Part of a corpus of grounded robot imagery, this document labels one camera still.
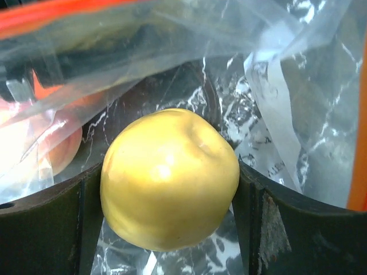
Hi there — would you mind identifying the clear zip bag with fruit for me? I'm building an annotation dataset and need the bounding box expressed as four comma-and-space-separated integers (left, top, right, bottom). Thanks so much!
1, 1, 366, 274

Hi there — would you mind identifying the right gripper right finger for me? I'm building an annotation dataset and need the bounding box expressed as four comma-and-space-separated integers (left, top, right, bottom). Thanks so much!
232, 163, 366, 274

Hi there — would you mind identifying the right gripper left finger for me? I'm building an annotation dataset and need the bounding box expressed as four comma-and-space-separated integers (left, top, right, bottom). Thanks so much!
1, 164, 103, 274

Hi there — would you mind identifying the fake pink peach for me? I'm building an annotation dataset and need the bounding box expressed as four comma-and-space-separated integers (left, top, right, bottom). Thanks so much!
1, 104, 83, 178

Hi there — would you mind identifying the fake peach apple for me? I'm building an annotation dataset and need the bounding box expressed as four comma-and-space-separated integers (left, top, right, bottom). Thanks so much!
100, 108, 240, 252

